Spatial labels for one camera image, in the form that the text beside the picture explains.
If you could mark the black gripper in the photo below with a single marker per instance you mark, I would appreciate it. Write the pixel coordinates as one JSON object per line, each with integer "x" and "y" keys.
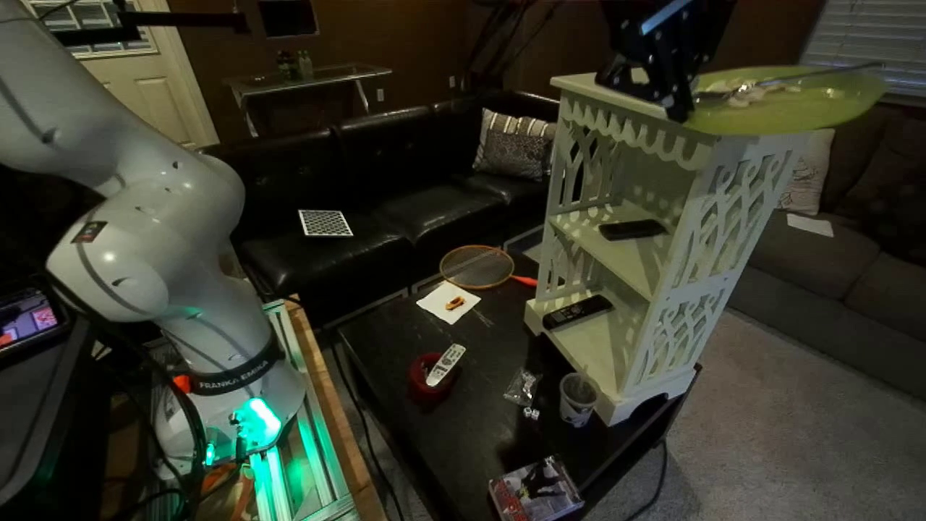
{"x": 658, "y": 46}

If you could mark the green plate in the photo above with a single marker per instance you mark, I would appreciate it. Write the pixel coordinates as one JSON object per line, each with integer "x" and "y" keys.
{"x": 781, "y": 99}

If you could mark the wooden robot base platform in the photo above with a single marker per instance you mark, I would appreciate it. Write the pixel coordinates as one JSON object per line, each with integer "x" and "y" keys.
{"x": 315, "y": 466}

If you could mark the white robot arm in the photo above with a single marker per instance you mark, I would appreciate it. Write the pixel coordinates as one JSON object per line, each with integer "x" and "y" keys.
{"x": 153, "y": 241}

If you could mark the white lattice cupboard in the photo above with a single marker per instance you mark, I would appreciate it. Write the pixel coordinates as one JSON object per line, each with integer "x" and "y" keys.
{"x": 613, "y": 160}

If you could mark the patterned pillow black sofa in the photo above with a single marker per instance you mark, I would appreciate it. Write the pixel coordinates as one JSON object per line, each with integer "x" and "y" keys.
{"x": 516, "y": 146}

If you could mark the black remote upper shelf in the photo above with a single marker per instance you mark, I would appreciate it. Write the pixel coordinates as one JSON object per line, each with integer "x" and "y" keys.
{"x": 631, "y": 230}

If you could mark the black remote shelf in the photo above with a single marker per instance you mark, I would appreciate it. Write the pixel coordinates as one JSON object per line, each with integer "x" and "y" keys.
{"x": 631, "y": 230}
{"x": 577, "y": 311}

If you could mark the white paper on sofa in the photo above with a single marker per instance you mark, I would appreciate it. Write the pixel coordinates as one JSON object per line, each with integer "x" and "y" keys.
{"x": 812, "y": 222}

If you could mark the window blinds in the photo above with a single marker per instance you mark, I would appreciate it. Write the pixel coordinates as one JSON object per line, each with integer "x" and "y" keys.
{"x": 888, "y": 33}

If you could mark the black remote lower shelf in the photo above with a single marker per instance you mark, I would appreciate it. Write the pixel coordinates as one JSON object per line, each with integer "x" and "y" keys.
{"x": 577, "y": 311}

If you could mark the grey sofa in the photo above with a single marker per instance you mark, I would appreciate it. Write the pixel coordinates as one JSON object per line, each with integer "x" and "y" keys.
{"x": 861, "y": 296}

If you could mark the console table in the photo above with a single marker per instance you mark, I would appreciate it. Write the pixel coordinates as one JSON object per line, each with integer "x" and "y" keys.
{"x": 321, "y": 75}

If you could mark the white paper sheet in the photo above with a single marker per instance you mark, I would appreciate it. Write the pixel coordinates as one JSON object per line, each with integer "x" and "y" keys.
{"x": 450, "y": 301}

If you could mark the dark cup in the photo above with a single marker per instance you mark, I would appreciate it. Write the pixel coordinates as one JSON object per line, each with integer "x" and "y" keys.
{"x": 577, "y": 399}

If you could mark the black leather sofa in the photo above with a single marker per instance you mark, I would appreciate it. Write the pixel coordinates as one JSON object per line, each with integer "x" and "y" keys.
{"x": 405, "y": 186}

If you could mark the white remote control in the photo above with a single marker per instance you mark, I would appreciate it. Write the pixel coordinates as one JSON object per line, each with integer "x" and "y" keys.
{"x": 443, "y": 366}

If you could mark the tablet on black sofa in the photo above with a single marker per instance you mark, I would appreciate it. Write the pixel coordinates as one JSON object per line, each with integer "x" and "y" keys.
{"x": 326, "y": 222}

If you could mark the black coffee table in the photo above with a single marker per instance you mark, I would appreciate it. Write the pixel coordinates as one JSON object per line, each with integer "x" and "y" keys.
{"x": 472, "y": 434}

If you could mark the red round coaster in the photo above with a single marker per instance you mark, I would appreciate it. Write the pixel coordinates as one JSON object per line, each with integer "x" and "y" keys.
{"x": 424, "y": 385}

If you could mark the dvd case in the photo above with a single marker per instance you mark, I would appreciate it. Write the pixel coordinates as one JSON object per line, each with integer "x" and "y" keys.
{"x": 535, "y": 492}

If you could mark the orange racket handle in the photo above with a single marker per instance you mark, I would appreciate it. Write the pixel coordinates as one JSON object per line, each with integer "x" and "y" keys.
{"x": 524, "y": 277}

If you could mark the camera on stand arm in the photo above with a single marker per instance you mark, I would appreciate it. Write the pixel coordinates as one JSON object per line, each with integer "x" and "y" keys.
{"x": 279, "y": 18}

